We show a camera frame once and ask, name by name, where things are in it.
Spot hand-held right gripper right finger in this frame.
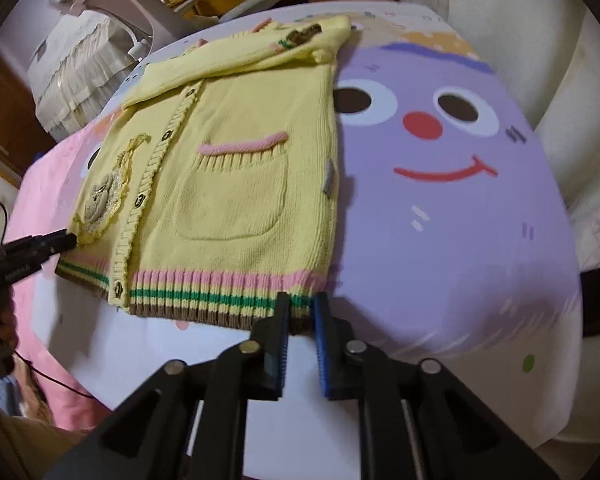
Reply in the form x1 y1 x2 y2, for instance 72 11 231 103
314 292 561 480

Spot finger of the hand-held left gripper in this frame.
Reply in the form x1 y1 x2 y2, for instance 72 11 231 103
0 229 79 285

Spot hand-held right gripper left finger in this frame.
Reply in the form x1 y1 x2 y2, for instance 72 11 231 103
45 292 292 480

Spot yellow knit cardigan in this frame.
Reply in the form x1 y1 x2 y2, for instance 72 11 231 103
55 14 354 337

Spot pink blanket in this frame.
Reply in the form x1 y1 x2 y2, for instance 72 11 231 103
4 125 118 432

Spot brown wooden door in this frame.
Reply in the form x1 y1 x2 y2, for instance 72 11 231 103
0 52 38 188

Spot cream lace furniture cover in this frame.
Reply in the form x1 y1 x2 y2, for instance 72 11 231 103
29 9 142 145

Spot cartoon printed sheet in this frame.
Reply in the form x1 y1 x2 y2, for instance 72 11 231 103
20 0 585 480

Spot beige cloth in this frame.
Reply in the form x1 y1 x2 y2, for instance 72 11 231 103
0 399 98 480

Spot grey office chair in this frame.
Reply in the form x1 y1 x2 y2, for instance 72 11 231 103
55 0 303 58

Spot black cable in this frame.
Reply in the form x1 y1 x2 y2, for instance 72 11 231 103
0 199 98 402

